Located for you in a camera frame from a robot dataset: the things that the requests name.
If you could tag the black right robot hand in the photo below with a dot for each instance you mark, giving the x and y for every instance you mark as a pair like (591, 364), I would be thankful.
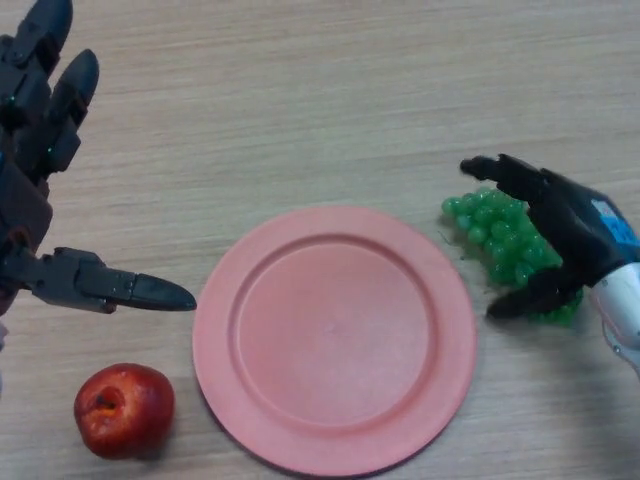
(575, 225)

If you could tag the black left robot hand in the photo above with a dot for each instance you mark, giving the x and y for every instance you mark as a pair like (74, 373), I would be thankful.
(25, 210)

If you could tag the green grapes bunch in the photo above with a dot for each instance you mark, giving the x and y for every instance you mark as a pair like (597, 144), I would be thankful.
(495, 235)

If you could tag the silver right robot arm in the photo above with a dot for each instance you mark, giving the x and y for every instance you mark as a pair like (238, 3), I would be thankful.
(622, 310)

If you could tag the pink round plate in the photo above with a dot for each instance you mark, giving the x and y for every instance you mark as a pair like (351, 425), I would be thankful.
(335, 340)

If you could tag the red apple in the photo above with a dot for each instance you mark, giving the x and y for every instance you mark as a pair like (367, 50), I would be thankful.
(127, 412)

